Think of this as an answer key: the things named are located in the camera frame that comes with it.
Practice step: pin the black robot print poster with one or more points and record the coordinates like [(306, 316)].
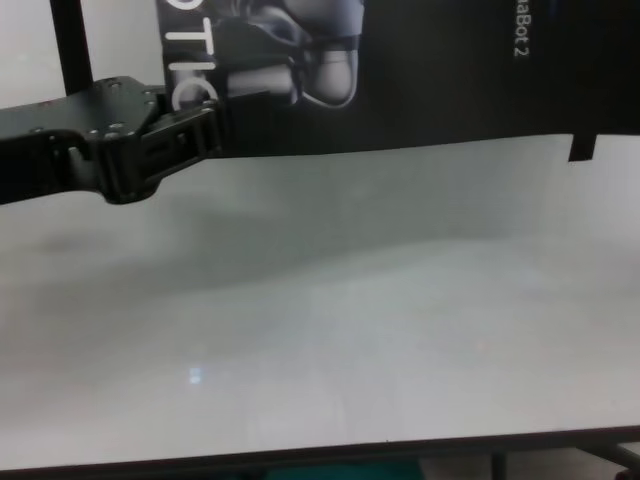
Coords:
[(425, 75)]

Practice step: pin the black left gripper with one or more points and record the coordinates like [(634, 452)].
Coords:
[(110, 110)]

